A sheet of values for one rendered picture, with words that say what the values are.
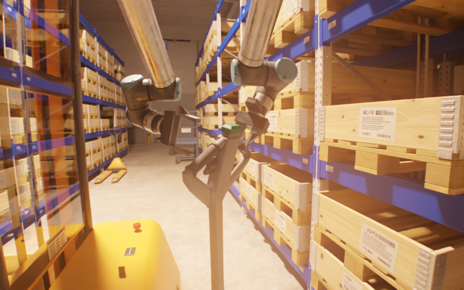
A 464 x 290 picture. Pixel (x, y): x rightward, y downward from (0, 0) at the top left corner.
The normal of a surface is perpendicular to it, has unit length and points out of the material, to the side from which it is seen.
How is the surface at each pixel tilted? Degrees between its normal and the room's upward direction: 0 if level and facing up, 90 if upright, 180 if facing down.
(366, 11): 90
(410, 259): 90
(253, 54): 137
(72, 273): 0
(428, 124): 90
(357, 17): 90
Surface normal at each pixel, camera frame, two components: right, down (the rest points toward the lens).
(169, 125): -0.49, 0.10
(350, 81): 0.24, 0.10
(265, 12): -0.14, 0.80
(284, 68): 0.31, -0.13
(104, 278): -0.01, -0.99
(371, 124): -0.97, 0.04
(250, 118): -0.32, -0.38
